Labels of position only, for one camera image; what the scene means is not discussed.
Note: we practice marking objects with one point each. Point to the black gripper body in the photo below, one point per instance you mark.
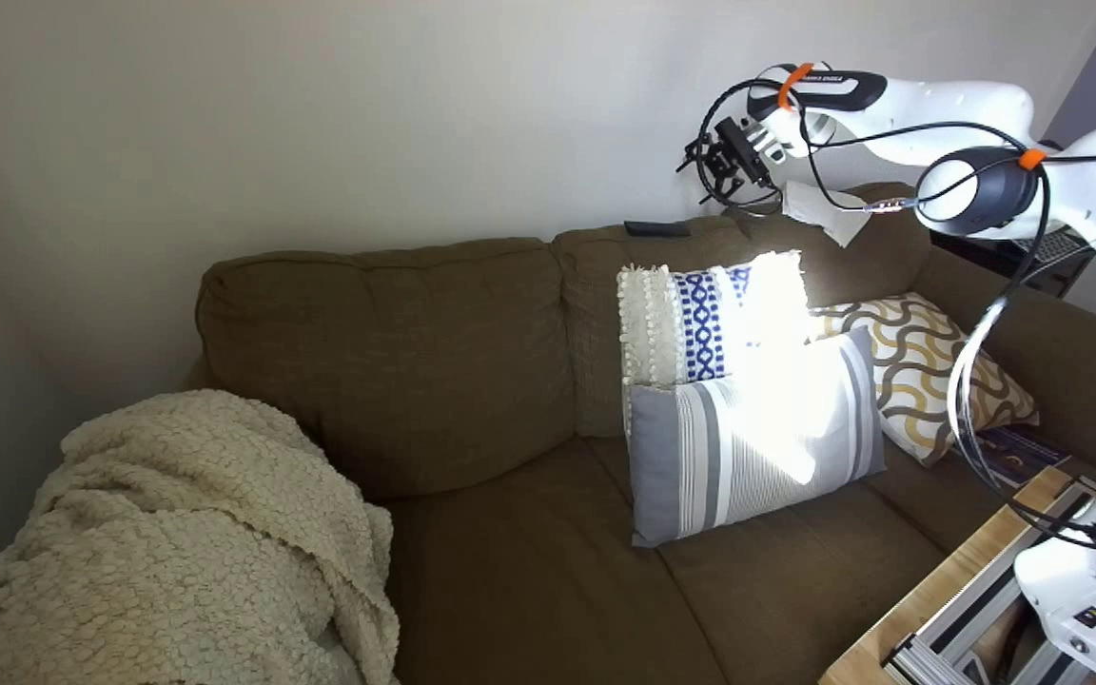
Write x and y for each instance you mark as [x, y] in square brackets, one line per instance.
[751, 153]

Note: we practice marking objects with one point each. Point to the dark remote control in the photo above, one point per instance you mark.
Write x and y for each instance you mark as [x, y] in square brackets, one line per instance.
[657, 229]

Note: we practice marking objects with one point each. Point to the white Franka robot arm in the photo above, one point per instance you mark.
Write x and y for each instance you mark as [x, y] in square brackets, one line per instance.
[954, 107]

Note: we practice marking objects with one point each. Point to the blue and white pillow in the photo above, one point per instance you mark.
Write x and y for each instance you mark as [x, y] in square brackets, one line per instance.
[701, 324]

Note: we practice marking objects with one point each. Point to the grey striped pillow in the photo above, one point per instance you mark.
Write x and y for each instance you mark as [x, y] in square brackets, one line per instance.
[751, 442]

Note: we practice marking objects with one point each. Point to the yellow wavy pattern pillow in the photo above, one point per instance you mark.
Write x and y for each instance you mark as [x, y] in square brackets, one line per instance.
[930, 365]

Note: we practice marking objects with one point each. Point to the brown fabric sofa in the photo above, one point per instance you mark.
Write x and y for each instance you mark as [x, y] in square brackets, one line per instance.
[484, 380]

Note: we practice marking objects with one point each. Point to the dark side table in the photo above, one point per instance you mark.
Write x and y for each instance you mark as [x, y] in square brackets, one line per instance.
[1043, 267]

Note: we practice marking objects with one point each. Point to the wooden table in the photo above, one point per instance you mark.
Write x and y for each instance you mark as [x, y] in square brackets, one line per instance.
[942, 593]

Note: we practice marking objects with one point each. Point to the cream knitted blanket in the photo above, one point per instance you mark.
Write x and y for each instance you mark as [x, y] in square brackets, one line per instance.
[181, 544]

